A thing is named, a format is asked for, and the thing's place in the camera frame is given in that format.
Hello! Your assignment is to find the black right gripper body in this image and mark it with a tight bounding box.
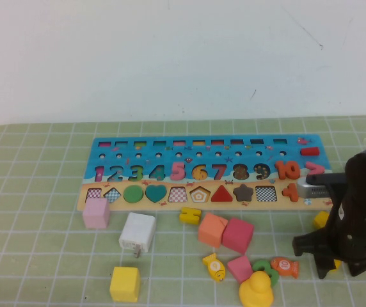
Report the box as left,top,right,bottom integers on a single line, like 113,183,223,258
326,137,366,260

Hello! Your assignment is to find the yellow pentagon puzzle piece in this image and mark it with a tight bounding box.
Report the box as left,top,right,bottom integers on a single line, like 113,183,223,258
312,210,331,230

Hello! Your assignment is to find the green number three piece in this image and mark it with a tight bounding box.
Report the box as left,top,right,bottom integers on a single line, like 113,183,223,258
251,259,279,286

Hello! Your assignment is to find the pink greater-than sign piece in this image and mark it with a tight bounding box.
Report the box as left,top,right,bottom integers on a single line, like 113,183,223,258
305,162,326,177

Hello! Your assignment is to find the orange plus sign piece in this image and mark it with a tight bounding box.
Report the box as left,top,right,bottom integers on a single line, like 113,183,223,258
281,184,299,203

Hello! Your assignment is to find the red minus sign piece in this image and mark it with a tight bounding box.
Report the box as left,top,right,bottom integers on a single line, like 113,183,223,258
300,146,321,157

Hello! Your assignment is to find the pink trapezoid puzzle piece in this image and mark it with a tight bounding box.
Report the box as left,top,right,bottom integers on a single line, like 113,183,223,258
226,255,253,285

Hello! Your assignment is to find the orange number ten piece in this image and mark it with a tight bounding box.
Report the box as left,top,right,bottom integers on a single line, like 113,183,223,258
274,159,301,180

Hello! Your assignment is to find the brown star puzzle piece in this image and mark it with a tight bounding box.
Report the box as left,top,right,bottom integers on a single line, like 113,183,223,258
233,183,255,202

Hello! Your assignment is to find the red triangle puzzle piece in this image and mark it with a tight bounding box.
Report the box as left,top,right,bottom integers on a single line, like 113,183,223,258
211,184,234,203

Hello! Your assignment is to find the yellow equals sign piece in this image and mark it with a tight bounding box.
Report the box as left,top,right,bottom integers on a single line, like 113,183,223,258
179,207,202,226

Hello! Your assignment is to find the pink number five piece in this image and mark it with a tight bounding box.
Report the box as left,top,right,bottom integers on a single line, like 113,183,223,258
170,161,187,180

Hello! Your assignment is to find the blue wooden number puzzle board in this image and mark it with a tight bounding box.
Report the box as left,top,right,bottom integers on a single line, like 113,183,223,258
76,134,339,212

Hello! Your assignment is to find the teal heart puzzle piece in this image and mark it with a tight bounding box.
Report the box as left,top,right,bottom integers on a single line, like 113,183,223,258
145,184,168,203

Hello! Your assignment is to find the green circle puzzle piece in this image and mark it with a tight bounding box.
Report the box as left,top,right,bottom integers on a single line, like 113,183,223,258
123,184,145,204

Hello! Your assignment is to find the orange fish number ten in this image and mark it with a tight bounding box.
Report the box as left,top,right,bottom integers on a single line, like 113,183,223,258
269,256,300,279

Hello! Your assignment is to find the yellow rubber duck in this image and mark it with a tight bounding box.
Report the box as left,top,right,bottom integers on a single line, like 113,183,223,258
238,271,274,307

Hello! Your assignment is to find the red block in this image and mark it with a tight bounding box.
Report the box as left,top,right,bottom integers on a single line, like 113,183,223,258
221,217,255,255

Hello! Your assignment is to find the yellow fish number nine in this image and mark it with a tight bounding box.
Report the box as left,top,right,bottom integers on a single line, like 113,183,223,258
202,253,227,283

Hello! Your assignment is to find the orange block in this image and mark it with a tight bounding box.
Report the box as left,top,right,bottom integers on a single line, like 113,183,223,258
197,212,229,249

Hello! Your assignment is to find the white plug charger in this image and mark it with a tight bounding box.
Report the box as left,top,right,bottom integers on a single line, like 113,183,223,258
118,212,157,258

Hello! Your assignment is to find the yellow cube block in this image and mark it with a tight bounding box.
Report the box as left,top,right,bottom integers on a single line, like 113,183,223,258
109,266,141,303

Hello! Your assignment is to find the pink cube block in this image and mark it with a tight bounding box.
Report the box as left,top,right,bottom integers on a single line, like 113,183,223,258
82,197,110,230

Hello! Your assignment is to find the green checked tablecloth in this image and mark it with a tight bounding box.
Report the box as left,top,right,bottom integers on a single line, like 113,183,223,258
0,114,366,307

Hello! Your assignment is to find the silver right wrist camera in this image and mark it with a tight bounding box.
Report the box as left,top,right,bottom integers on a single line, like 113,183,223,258
297,172,347,200

